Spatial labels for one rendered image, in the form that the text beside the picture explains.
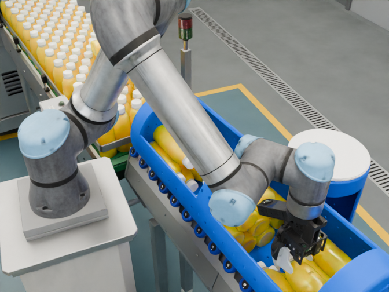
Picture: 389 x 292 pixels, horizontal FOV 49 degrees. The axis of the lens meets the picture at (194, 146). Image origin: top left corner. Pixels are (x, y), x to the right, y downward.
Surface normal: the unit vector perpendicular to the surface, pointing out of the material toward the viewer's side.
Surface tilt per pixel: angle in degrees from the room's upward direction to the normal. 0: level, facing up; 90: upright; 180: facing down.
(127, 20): 49
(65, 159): 89
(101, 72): 87
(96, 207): 2
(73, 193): 71
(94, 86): 84
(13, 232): 0
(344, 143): 0
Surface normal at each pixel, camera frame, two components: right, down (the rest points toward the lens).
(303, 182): -0.49, 0.54
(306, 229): -0.84, 0.34
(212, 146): 0.29, 0.03
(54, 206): 0.12, 0.32
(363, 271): -0.07, -0.75
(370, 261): 0.13, -0.82
